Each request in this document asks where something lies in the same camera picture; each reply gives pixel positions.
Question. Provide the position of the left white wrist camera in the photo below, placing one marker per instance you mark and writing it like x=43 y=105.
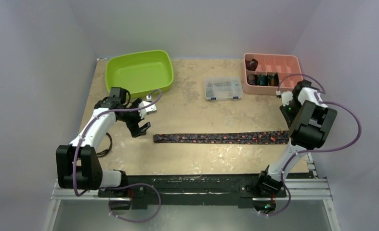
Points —
x=148 y=105

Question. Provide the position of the rolled dark red tie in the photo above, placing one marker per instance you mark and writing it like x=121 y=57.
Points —
x=251 y=65

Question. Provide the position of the rolled dark gold tie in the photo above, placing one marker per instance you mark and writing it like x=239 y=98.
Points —
x=273 y=80

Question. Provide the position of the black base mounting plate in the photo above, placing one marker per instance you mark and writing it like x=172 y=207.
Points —
x=241 y=190

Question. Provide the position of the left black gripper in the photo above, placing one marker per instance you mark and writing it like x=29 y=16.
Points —
x=135 y=129

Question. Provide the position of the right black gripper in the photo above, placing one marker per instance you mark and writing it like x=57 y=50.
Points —
x=286 y=115

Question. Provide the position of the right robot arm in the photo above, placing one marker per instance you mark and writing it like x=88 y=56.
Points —
x=310 y=121

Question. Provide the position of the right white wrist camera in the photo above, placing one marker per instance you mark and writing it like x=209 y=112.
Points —
x=286 y=97

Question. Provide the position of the clear plastic parts box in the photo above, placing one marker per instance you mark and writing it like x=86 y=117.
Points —
x=223 y=88

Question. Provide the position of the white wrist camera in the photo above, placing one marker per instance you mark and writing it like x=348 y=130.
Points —
x=286 y=97
x=148 y=105

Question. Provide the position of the pink divided organizer tray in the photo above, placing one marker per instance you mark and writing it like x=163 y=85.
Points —
x=287 y=67

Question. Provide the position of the rolled teal tie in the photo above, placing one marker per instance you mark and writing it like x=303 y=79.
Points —
x=262 y=80

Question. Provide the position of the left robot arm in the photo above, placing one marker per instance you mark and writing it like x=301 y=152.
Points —
x=78 y=165

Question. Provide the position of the dark floral patterned tie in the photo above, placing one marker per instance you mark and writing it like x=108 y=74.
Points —
x=248 y=138

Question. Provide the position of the green plastic tub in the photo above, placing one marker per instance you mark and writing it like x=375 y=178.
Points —
x=140 y=72

